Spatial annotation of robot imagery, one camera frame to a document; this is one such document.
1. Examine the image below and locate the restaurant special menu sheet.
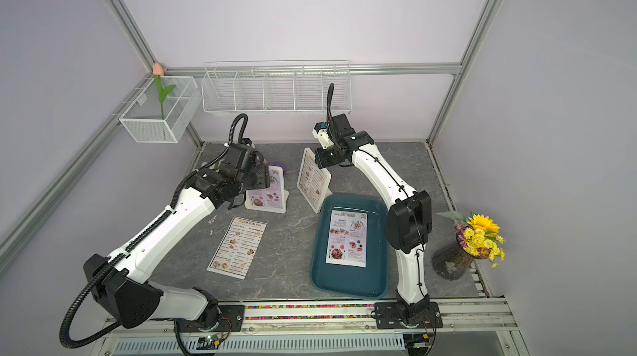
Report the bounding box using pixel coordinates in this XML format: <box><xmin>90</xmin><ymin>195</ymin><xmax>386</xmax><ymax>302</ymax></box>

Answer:
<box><xmin>248</xmin><ymin>166</ymin><xmax>285</xmax><ymax>210</ymax></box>

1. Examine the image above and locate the white menu holder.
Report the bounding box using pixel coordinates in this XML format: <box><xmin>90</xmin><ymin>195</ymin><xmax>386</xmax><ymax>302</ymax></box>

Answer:
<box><xmin>296</xmin><ymin>146</ymin><xmax>333</xmax><ymax>215</ymax></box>
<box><xmin>243</xmin><ymin>164</ymin><xmax>290</xmax><ymax>215</ymax></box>

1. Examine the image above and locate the Dim Sum Inn menu sheet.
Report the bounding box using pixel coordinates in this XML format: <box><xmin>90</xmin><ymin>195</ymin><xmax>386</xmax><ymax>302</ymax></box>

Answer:
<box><xmin>207</xmin><ymin>217</ymin><xmax>267</xmax><ymax>280</ymax></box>

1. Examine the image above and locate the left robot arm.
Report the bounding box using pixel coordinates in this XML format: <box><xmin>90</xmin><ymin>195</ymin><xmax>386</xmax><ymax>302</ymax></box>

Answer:
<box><xmin>59</xmin><ymin>113</ymin><xmax>270</xmax><ymax>349</ymax></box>

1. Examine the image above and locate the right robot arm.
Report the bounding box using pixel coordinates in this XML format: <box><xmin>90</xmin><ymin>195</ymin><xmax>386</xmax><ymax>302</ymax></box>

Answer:
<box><xmin>313</xmin><ymin>83</ymin><xmax>435</xmax><ymax>328</ymax></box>

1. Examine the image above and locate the pink purple toy trowel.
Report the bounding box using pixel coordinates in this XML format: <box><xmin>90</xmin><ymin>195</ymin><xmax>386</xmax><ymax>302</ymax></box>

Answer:
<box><xmin>268</xmin><ymin>160</ymin><xmax>287</xmax><ymax>171</ymax></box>

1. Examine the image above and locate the teal plastic tray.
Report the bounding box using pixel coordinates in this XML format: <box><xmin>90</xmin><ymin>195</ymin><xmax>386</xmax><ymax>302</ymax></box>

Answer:
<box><xmin>310</xmin><ymin>193</ymin><xmax>389</xmax><ymax>299</ymax></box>

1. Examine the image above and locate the pink artificial tulip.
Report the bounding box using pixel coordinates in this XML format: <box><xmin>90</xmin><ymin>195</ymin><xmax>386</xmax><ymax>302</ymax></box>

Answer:
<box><xmin>153</xmin><ymin>62</ymin><xmax>176</xmax><ymax>119</ymax></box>

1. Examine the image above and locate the yellow artificial flower bouquet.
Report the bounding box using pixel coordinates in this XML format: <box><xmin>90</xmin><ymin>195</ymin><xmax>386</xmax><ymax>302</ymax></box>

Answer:
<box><xmin>432</xmin><ymin>211</ymin><xmax>506</xmax><ymax>281</ymax></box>

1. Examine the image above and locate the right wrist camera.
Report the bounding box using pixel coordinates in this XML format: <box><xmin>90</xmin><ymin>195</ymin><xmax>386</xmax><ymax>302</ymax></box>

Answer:
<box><xmin>312</xmin><ymin>122</ymin><xmax>333</xmax><ymax>150</ymax></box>

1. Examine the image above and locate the white wire wall rack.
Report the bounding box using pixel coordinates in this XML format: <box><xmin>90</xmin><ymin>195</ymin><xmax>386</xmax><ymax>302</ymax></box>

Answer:
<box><xmin>202</xmin><ymin>60</ymin><xmax>353</xmax><ymax>114</ymax></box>

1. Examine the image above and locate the white mesh wall basket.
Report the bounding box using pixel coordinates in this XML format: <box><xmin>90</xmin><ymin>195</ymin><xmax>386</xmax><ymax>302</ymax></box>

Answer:
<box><xmin>119</xmin><ymin>76</ymin><xmax>202</xmax><ymax>144</ymax></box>

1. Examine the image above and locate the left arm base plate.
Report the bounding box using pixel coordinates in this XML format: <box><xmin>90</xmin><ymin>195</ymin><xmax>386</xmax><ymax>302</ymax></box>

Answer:
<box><xmin>177</xmin><ymin>304</ymin><xmax>246</xmax><ymax>333</ymax></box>

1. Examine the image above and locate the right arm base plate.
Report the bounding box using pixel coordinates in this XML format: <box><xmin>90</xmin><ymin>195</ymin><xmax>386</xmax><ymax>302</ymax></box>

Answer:
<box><xmin>371</xmin><ymin>300</ymin><xmax>444</xmax><ymax>329</ymax></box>

